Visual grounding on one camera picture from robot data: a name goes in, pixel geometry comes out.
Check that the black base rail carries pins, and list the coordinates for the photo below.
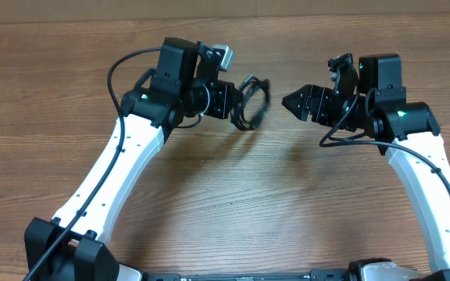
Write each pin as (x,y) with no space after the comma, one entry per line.
(244,277)

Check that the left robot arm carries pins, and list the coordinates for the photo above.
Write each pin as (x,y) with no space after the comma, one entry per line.
(73,244)

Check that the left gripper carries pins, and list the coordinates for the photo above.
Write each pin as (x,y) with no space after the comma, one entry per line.
(223,104)

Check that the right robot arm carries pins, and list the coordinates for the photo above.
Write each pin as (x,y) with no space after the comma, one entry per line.
(367,106)

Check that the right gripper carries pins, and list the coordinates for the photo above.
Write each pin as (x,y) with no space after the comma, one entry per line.
(318,110)

